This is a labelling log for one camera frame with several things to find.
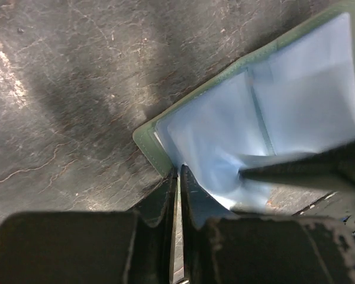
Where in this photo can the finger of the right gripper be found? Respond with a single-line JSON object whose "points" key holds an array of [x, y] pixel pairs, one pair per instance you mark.
{"points": [[332, 170]]}

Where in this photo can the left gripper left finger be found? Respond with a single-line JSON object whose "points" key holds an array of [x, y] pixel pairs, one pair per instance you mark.
{"points": [[133, 246]]}

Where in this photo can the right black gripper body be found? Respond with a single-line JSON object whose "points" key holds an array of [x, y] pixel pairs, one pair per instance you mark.
{"points": [[337, 205]]}

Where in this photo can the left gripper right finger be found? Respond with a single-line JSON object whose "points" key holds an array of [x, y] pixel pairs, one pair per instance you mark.
{"points": [[222, 247]]}

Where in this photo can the green card holder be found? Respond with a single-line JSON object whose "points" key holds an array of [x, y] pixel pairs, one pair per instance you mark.
{"points": [[293, 96]]}

